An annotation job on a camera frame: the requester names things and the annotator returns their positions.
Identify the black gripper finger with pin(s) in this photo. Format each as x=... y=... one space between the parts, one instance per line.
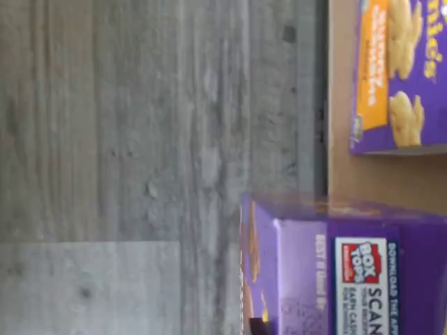
x=260 y=327

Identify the purple Annie's box brown patch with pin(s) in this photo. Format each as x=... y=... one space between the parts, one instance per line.
x=304 y=272

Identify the purple Annie's box yellow patch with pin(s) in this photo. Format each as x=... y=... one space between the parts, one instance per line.
x=401 y=70

